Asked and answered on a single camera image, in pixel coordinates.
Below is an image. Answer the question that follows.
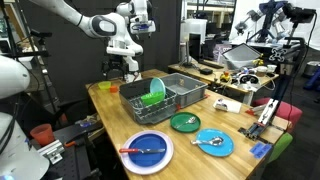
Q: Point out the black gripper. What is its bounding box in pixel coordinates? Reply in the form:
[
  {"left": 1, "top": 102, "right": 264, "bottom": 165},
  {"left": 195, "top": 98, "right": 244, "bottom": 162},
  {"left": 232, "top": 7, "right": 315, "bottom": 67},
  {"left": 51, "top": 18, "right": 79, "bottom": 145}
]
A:
[{"left": 102, "top": 54, "right": 130, "bottom": 81}]

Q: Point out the grey steel dish drying rack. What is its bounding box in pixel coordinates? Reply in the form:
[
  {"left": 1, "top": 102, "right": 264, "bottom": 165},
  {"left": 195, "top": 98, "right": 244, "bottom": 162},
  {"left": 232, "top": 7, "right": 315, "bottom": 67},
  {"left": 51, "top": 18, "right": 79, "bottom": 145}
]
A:
[{"left": 118, "top": 78, "right": 179, "bottom": 126}]

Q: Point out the steel soup spoon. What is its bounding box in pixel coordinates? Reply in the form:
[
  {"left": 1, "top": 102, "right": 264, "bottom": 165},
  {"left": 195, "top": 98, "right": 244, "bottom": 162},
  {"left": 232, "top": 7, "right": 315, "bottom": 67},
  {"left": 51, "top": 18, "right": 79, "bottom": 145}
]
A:
[{"left": 190, "top": 136, "right": 224, "bottom": 147}]

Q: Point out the yellow-green bowl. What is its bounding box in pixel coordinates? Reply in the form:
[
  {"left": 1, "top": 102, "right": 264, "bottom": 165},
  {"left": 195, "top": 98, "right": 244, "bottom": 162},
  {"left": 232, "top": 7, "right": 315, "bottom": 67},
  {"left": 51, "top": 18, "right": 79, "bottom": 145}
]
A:
[{"left": 97, "top": 81, "right": 112, "bottom": 91}]

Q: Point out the teal plate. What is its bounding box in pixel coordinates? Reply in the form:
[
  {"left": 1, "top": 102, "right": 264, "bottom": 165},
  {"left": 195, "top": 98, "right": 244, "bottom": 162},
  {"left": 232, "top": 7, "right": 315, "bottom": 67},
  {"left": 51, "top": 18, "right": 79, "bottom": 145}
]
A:
[{"left": 149, "top": 77, "right": 167, "bottom": 98}]

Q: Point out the green plastic bowl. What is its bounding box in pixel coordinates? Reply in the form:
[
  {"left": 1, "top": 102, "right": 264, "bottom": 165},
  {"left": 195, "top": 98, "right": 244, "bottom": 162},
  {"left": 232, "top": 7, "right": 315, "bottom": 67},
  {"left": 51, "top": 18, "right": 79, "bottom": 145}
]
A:
[{"left": 140, "top": 91, "right": 165, "bottom": 107}]

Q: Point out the black monitor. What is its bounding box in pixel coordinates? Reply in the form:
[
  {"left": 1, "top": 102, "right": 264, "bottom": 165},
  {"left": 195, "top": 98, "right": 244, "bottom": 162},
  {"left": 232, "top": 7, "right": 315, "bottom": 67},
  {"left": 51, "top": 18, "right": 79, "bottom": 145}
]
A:
[{"left": 188, "top": 33, "right": 202, "bottom": 64}]

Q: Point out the grey plastic tub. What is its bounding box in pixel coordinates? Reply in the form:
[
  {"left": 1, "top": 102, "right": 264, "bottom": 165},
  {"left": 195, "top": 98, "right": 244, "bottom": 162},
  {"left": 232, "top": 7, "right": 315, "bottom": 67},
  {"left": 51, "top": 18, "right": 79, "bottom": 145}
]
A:
[{"left": 159, "top": 73, "right": 208, "bottom": 108}]

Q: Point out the black tripod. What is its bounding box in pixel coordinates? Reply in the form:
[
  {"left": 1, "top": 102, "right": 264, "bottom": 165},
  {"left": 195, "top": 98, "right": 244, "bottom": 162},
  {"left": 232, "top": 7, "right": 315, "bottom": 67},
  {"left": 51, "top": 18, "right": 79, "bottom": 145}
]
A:
[{"left": 19, "top": 29, "right": 59, "bottom": 114}]

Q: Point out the steel teaspoon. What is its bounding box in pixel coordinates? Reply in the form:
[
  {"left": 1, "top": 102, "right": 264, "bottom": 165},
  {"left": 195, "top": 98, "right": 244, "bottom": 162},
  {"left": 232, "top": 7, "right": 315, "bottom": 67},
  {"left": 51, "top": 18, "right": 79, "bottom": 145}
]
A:
[{"left": 175, "top": 116, "right": 197, "bottom": 130}]

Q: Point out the white cabinet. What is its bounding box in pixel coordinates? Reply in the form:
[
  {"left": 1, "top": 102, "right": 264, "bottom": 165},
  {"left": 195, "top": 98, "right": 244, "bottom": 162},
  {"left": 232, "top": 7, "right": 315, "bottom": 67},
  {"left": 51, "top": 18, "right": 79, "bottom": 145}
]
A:
[{"left": 179, "top": 18, "right": 208, "bottom": 44}]

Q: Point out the black power adapter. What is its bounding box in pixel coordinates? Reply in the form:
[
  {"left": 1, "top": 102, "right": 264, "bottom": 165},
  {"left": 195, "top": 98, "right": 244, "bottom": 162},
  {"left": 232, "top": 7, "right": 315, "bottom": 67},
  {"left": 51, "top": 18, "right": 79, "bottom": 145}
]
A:
[{"left": 199, "top": 68, "right": 214, "bottom": 76}]

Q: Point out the dark green plate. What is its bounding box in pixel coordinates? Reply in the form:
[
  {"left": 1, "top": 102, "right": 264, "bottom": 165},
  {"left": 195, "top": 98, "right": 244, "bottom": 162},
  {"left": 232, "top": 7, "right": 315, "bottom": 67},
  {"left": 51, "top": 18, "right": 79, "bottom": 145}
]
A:
[{"left": 169, "top": 111, "right": 202, "bottom": 134}]

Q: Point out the dark blue plate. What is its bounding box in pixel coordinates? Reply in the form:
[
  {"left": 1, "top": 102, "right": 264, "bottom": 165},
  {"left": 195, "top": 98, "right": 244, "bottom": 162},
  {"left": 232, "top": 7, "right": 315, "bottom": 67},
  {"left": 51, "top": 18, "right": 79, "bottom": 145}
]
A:
[{"left": 128, "top": 133, "right": 168, "bottom": 168}]

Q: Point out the wooden desk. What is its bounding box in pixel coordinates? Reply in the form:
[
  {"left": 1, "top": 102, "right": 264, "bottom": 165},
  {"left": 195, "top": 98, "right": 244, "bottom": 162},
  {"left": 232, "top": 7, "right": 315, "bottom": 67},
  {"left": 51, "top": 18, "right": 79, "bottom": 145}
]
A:
[{"left": 167, "top": 63, "right": 279, "bottom": 106}]

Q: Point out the red plastic cup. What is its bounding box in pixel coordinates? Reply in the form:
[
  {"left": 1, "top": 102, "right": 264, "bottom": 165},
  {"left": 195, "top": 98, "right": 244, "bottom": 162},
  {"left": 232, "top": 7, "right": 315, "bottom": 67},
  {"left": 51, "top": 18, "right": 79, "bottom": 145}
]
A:
[{"left": 29, "top": 123, "right": 56, "bottom": 148}]

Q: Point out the black keyboard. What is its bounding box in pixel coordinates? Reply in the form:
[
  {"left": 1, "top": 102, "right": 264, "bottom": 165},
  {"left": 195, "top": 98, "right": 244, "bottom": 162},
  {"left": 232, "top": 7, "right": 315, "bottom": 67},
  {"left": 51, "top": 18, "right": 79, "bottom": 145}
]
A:
[{"left": 198, "top": 59, "right": 225, "bottom": 70}]

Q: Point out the black perforated workbench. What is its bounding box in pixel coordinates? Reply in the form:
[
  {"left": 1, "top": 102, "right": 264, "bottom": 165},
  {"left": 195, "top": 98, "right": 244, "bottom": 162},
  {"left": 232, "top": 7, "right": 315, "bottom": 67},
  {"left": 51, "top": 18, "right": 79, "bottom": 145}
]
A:
[{"left": 31, "top": 121, "right": 103, "bottom": 180}]

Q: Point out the lavender plate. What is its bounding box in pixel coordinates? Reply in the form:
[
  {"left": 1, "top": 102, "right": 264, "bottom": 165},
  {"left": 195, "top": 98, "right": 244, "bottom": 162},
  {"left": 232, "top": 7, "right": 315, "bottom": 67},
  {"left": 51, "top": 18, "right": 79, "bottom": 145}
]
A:
[{"left": 119, "top": 130, "right": 175, "bottom": 176}]

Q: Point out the purple box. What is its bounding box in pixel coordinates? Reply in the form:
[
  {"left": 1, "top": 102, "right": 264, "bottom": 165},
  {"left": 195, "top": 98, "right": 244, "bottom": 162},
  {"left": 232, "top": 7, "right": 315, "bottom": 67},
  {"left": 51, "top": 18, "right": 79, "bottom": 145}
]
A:
[{"left": 213, "top": 44, "right": 233, "bottom": 64}]

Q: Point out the small white device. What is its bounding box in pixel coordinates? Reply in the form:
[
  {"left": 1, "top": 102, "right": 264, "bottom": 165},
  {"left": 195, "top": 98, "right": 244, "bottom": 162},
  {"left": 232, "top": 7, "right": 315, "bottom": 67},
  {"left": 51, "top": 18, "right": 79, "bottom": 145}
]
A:
[{"left": 213, "top": 98, "right": 229, "bottom": 112}]

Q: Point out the white paper sheet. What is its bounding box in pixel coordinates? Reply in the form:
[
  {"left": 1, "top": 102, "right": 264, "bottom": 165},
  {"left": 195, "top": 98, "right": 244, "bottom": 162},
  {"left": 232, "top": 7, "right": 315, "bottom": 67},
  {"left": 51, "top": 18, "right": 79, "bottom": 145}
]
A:
[{"left": 218, "top": 99, "right": 242, "bottom": 115}]

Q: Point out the light blue plate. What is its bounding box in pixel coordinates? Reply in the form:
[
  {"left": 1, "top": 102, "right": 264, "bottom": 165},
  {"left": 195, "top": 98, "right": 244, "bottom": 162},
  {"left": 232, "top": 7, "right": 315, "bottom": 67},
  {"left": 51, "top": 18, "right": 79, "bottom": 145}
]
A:
[{"left": 195, "top": 128, "right": 235, "bottom": 158}]

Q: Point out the clear plastic bin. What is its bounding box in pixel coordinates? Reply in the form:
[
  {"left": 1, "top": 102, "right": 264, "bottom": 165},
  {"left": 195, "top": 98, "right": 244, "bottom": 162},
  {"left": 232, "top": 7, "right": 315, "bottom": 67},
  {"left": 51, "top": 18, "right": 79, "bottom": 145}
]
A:
[{"left": 222, "top": 43, "right": 262, "bottom": 70}]

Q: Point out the black and white headset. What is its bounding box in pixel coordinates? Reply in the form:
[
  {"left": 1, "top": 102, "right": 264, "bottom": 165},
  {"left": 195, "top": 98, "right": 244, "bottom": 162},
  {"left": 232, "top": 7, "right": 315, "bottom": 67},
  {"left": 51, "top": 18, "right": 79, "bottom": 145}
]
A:
[{"left": 238, "top": 73, "right": 260, "bottom": 86}]

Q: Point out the blue and grey robot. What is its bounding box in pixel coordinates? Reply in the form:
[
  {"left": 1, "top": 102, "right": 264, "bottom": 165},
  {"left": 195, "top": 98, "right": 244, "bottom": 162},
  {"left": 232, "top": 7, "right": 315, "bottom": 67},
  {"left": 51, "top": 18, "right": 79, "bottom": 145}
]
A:
[{"left": 234, "top": 0, "right": 291, "bottom": 44}]

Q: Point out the red padded stool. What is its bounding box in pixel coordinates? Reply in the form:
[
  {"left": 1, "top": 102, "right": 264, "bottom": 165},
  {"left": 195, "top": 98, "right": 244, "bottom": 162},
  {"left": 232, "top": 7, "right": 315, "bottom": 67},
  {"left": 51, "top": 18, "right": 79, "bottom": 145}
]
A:
[{"left": 251, "top": 97, "right": 303, "bottom": 133}]

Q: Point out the green chair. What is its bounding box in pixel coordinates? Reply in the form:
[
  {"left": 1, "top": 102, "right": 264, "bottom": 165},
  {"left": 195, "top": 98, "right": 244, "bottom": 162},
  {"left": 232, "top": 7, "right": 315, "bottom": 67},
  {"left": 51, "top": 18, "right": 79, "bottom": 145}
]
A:
[{"left": 268, "top": 132, "right": 294, "bottom": 164}]

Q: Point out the grey trash can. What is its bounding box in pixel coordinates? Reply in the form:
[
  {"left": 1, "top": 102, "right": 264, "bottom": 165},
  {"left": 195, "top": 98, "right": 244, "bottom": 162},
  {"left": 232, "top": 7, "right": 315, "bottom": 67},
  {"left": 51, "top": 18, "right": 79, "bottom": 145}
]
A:
[{"left": 304, "top": 60, "right": 320, "bottom": 79}]

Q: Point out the blue plastic object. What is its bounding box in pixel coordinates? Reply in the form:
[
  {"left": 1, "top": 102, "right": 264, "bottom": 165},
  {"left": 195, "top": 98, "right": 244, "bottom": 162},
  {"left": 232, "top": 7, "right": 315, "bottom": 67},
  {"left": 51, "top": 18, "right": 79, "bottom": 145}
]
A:
[{"left": 303, "top": 66, "right": 320, "bottom": 93}]

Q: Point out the red-handled knife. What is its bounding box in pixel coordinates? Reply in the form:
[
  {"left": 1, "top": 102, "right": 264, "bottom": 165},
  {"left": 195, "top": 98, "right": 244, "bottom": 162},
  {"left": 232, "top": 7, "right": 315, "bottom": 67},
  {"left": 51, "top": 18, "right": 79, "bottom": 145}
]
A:
[{"left": 118, "top": 147, "right": 167, "bottom": 155}]

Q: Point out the orange-handled tool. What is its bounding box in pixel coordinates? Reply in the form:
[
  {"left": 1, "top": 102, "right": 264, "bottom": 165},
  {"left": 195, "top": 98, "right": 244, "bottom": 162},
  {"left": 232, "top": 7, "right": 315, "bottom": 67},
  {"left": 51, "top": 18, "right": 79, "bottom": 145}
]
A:
[{"left": 64, "top": 139, "right": 78, "bottom": 149}]

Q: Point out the silver metal bracket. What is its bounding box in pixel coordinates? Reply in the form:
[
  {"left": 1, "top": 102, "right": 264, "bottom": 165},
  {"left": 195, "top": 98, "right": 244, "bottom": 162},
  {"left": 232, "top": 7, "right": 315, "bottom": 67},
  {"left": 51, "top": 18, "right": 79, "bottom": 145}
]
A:
[{"left": 36, "top": 139, "right": 66, "bottom": 165}]

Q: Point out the black camera stand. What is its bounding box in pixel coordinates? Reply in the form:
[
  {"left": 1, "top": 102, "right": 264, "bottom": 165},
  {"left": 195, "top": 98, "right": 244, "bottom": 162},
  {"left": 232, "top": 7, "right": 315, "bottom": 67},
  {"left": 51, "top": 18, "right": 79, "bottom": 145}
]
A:
[{"left": 266, "top": 19, "right": 307, "bottom": 111}]

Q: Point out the black camera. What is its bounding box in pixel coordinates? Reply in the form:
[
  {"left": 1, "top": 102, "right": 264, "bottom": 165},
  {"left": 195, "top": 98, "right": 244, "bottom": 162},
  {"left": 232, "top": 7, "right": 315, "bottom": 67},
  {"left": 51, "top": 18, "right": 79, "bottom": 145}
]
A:
[{"left": 281, "top": 3, "right": 316, "bottom": 24}]

